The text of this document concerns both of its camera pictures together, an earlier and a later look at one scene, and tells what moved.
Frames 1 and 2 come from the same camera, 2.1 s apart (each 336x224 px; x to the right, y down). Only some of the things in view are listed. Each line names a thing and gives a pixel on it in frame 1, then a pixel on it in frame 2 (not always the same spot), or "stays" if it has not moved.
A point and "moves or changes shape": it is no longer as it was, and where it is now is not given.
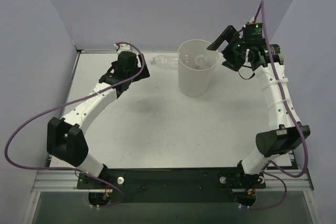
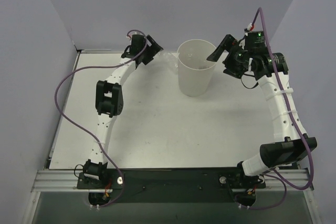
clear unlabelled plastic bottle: x=165 y=61 moves or changes shape
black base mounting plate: x=173 y=184 stays
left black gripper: x=142 y=67 -> x=148 y=51
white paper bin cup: x=196 y=65 stays
